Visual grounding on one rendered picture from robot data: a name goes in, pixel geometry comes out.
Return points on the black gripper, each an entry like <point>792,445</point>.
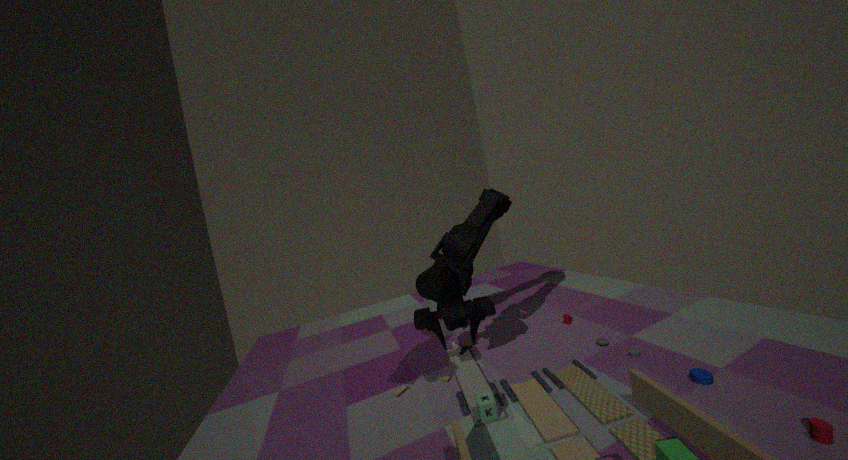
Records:
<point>424,319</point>

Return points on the blue flat disc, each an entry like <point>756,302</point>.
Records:
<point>702,376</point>

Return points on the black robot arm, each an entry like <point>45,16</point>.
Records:
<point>460,246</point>

